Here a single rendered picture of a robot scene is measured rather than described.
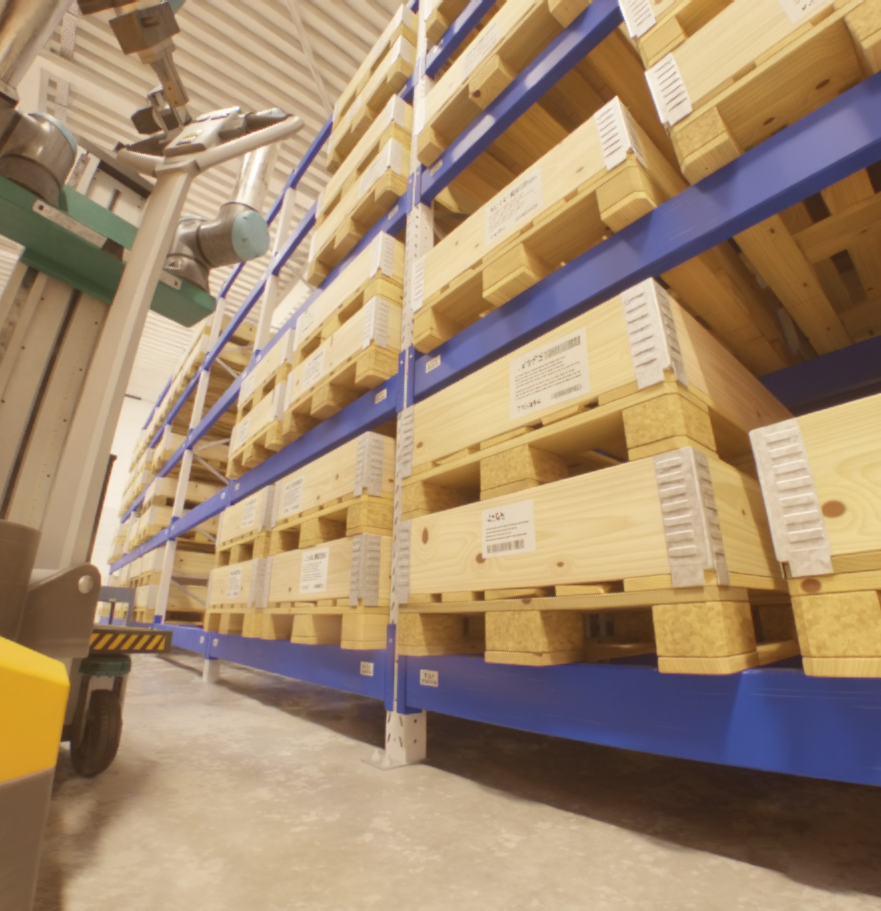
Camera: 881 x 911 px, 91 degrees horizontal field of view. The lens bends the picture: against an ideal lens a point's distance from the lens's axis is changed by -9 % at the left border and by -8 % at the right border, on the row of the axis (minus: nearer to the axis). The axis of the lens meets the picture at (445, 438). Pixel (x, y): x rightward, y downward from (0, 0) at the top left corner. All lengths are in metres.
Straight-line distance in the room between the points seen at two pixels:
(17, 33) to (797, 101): 1.76
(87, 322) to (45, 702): 1.51
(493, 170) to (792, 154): 1.49
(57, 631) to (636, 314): 1.01
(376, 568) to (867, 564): 1.20
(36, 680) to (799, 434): 0.83
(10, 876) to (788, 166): 1.23
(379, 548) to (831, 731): 1.16
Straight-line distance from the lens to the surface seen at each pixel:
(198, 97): 9.58
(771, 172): 1.10
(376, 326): 1.82
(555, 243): 1.35
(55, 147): 1.75
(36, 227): 1.64
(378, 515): 1.55
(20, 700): 0.35
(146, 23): 1.07
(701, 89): 1.25
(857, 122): 1.11
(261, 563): 2.31
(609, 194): 1.21
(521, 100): 1.88
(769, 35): 1.26
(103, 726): 1.35
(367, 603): 1.50
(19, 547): 0.65
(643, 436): 0.88
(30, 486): 1.62
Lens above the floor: 0.36
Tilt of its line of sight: 21 degrees up
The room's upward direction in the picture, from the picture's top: straight up
